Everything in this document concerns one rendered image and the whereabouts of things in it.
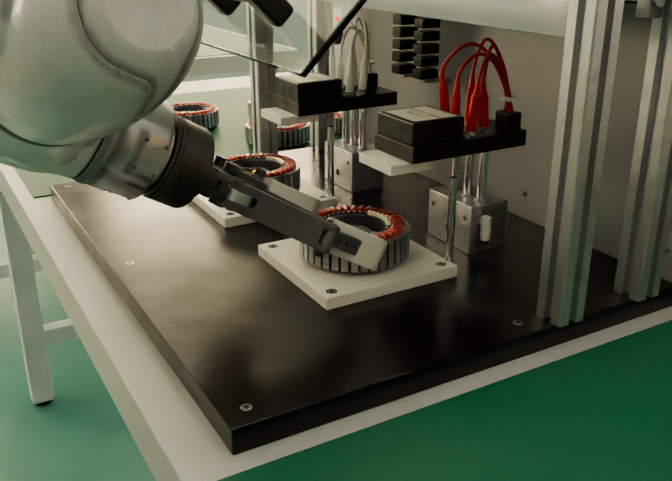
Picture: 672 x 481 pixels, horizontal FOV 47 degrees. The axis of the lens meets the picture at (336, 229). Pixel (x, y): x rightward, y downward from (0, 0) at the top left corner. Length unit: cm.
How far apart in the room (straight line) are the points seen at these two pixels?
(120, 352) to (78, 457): 118
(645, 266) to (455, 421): 26
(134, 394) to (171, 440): 7
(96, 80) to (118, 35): 3
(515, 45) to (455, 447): 51
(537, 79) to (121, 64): 58
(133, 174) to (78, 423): 140
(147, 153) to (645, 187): 43
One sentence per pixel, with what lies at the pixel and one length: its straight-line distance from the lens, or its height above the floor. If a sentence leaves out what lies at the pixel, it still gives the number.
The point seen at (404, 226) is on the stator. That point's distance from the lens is 77.
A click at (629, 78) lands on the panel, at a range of 82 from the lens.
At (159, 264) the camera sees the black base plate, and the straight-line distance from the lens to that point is 82.
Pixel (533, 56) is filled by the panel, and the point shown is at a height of 96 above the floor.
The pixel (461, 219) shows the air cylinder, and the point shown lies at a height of 81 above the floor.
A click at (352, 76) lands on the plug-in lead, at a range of 99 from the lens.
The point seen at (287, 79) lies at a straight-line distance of 98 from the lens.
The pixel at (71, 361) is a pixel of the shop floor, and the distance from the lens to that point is 224.
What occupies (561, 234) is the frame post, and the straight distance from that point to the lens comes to 67.
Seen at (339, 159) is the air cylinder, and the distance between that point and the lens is 103.
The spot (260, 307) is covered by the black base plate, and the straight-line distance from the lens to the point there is 71.
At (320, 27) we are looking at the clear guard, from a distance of 52.
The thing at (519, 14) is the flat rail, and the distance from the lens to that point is 70.
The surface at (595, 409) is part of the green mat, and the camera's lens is 63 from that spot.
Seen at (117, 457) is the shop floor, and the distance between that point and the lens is 185.
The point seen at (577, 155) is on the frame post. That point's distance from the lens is 65.
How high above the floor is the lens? 109
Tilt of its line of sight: 21 degrees down
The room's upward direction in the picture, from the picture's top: straight up
